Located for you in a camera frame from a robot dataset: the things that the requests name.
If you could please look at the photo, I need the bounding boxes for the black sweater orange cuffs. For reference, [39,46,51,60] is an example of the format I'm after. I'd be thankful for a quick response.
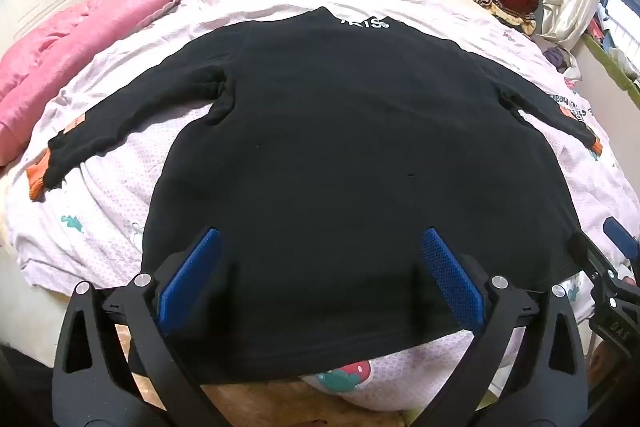
[43,8,602,384]

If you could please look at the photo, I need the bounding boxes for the green window sill mat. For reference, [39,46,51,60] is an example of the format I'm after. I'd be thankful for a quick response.
[580,34,640,108]

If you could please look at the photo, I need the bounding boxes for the pink strawberry bed sheet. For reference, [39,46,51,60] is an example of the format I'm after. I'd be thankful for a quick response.
[1,0,639,411]

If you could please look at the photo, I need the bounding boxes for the window with bars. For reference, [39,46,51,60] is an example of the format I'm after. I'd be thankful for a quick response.
[601,0,639,84]

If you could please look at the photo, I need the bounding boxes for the pink plush blanket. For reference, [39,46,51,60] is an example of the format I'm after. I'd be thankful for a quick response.
[1,0,175,165]

